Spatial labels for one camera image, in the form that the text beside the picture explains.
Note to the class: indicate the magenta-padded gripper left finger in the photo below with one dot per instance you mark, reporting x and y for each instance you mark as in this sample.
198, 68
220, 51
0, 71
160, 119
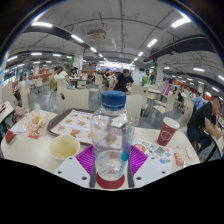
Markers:
84, 159

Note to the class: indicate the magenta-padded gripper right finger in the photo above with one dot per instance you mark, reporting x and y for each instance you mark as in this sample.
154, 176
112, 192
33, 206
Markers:
138, 159

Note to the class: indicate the clear blue-capped water bottle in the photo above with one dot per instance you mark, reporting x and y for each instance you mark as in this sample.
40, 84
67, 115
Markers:
111, 133

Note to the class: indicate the colourful printed leaflet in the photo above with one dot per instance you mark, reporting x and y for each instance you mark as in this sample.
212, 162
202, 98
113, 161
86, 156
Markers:
155, 151

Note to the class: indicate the cream paper cup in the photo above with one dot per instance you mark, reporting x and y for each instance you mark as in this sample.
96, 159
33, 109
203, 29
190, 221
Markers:
64, 146

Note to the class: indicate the brown tray with paper liner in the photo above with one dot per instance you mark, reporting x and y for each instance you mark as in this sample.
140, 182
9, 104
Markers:
71, 125

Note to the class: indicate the red paper cup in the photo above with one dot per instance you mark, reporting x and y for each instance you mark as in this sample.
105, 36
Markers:
166, 133

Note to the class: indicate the small red sachet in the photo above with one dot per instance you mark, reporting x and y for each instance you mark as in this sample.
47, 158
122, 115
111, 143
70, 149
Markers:
34, 134
178, 159

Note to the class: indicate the small white tissue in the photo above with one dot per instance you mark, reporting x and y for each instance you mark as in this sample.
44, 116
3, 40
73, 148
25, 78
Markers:
189, 152

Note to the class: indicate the beige chair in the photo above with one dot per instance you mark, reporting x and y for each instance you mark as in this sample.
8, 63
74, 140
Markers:
73, 100
135, 106

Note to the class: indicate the clear bag with food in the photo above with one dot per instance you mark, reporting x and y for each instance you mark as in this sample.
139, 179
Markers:
36, 120

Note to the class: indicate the person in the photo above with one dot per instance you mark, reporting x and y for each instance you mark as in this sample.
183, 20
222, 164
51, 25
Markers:
59, 78
123, 81
200, 123

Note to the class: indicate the white paper card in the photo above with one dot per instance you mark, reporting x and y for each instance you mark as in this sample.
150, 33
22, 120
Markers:
19, 128

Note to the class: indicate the red carton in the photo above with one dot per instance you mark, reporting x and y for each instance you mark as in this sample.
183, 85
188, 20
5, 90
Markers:
9, 136

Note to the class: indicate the beige neighbouring table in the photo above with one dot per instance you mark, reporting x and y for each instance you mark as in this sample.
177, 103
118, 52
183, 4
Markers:
218, 143

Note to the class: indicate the ceiling air conditioner unit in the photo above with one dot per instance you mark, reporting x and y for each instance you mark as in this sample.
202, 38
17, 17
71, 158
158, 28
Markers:
96, 34

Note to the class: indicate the ceiling lights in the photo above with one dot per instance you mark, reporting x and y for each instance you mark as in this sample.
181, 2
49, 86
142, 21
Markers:
180, 22

